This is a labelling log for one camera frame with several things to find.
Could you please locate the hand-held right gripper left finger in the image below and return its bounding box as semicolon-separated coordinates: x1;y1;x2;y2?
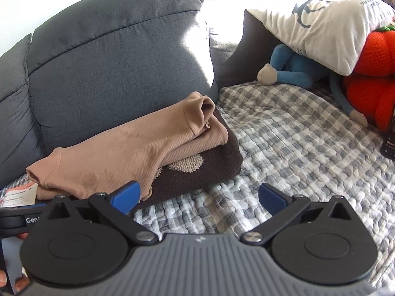
40;180;156;244

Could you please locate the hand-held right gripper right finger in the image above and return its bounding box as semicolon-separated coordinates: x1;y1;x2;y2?
241;183;361;244

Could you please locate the tan ribbed sweater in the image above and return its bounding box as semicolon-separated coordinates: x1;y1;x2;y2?
25;91;229;202

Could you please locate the person's left hand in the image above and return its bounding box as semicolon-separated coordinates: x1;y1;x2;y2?
0;270;30;294

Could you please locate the paper leaflet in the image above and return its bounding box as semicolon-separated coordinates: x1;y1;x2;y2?
0;181;39;208

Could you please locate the grey checked quilted blanket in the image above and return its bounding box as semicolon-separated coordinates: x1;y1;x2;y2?
0;80;395;290

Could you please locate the dark brown sweater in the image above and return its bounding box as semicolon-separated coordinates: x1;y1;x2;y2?
136;108;244;207

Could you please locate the blue plush toy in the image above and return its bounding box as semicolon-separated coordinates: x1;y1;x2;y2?
257;44;369;128

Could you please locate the black smartphone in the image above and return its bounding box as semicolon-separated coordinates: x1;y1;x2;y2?
380;105;395;161

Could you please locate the red pumpkin plush cushion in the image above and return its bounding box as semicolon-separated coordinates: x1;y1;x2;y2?
342;21;395;133

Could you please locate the dark grey sofa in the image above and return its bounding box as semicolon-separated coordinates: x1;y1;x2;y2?
0;0;312;188

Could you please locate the dark grey cushion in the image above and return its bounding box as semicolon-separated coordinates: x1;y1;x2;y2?
213;9;294;87

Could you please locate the white printed pillow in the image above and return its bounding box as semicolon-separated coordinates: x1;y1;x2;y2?
247;0;395;76

